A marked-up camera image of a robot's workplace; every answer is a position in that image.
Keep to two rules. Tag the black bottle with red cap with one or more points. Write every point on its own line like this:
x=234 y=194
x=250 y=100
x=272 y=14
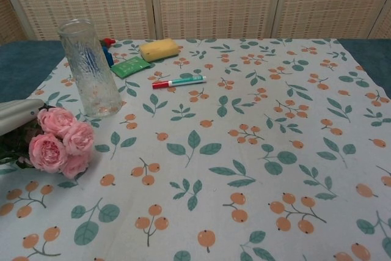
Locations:
x=107 y=41

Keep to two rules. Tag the pink rose bouquet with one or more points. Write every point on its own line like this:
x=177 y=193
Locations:
x=49 y=151

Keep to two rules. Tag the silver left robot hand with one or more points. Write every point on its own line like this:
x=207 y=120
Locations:
x=15 y=114

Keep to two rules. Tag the green sachet packet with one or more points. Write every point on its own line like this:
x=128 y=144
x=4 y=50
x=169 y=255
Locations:
x=129 y=66

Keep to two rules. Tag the clear textured glass vase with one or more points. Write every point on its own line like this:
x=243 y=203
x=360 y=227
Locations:
x=91 y=68

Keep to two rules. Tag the red and teal marker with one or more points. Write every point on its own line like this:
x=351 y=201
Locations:
x=180 y=82

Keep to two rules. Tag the blue plastic toy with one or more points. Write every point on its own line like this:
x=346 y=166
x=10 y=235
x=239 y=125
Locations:
x=107 y=56

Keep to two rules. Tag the yellow sponge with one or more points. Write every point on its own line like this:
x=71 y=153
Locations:
x=159 y=49

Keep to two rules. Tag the fruit and leaf print tablecloth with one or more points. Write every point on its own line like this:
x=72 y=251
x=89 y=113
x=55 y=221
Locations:
x=214 y=151

